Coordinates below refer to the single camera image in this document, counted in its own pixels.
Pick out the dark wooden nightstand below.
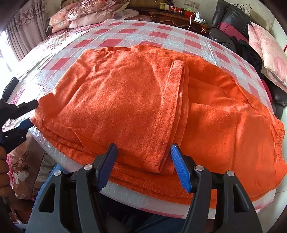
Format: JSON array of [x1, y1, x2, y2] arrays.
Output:
[[149, 11, 211, 36]]

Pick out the folded floral quilt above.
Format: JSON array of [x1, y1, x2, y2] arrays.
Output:
[[48, 1, 139, 33]]

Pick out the black leather armchair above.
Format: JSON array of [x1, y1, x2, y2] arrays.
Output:
[[208, 1, 286, 119]]

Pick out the orange fleece pants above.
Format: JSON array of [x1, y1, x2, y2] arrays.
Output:
[[31, 45, 286, 204]]

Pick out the black jacket on chair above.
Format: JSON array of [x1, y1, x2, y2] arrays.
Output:
[[231, 36, 263, 76]]

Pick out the pink checkered bed cover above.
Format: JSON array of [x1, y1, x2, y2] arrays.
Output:
[[8, 19, 273, 218]]

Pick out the pink satin pillow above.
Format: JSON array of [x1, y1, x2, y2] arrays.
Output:
[[248, 22, 286, 92]]

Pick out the tufted tan headboard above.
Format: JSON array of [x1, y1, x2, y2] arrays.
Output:
[[60, 0, 174, 9]]

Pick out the pink patterned curtain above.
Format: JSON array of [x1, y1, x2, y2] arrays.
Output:
[[5, 0, 47, 61]]

